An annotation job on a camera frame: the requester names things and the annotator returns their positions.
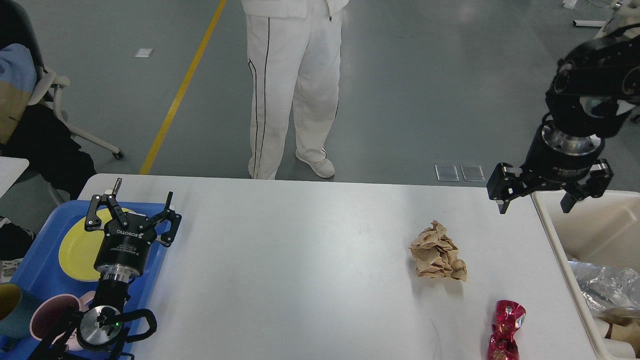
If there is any person in white tracksuit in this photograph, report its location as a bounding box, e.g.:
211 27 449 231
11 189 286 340
241 0 348 180

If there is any brown paper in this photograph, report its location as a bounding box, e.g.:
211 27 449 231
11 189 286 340
595 307 640 359
409 219 467 281

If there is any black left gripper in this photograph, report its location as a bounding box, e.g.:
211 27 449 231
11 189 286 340
84 177 183 283

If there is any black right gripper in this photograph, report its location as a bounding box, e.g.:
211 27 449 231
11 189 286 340
486 122 614 214

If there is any left floor plate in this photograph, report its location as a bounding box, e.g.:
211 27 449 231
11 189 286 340
434 164 460 182

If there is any beige plastic bin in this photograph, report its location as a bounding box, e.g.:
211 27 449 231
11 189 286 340
532 190 640 360

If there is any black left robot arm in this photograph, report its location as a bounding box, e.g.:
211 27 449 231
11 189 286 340
29 178 182 360

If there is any foil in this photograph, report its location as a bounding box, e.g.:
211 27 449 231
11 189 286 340
568 260 640 315

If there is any white side table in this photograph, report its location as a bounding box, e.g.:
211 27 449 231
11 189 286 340
0 156 30 198

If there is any right floor plate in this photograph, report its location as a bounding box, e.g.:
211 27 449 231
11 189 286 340
461 164 486 182

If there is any yellow plastic plate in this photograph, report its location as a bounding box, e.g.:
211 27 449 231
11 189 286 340
58 217 105 282

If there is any brown paper in bin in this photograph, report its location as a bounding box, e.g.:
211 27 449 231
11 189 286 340
595 307 640 359

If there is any person in black trousers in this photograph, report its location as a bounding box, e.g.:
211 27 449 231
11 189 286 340
0 42 99 281

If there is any floor plate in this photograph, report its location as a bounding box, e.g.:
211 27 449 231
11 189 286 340
461 164 486 182
434 164 460 182

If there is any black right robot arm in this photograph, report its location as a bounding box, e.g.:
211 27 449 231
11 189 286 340
486 23 639 214

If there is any crushed red can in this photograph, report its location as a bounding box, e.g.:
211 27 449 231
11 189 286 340
486 300 527 360

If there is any pink HOME mug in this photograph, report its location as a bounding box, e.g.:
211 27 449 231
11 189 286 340
29 291 96 341

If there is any teal cup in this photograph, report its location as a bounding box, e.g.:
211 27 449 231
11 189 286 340
0 282 42 339

